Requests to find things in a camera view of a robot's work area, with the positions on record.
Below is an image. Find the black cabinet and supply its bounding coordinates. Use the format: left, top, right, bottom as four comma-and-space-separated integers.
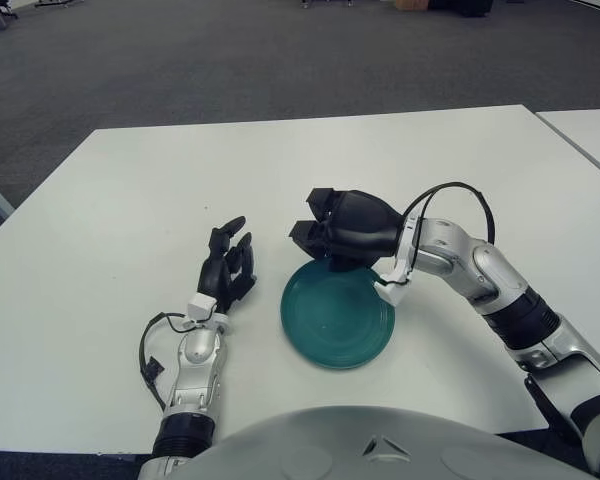
427, 0, 494, 17

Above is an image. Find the teal round plate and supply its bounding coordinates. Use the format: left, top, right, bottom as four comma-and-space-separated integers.
279, 259, 396, 371

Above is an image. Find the grey robot torso shell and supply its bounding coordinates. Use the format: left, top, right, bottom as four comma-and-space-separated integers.
172, 405, 600, 480

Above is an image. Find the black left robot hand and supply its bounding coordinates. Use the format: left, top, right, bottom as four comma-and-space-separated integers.
197, 215, 259, 316

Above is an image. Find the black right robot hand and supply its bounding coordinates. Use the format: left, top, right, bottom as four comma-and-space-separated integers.
285, 186, 406, 274

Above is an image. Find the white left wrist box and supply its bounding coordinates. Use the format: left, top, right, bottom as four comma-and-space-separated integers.
187, 294, 217, 321

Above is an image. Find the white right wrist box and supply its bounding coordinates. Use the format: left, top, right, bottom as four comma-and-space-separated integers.
373, 269, 411, 307

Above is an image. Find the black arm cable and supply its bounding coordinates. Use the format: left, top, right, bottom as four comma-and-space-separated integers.
404, 182, 497, 246
139, 312, 191, 414

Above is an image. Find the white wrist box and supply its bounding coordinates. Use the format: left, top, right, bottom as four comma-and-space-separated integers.
373, 269, 411, 307
187, 294, 217, 321

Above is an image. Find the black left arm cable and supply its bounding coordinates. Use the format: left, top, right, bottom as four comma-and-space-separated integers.
139, 312, 191, 414

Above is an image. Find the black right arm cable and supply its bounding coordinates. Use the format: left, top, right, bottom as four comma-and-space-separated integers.
404, 182, 497, 246

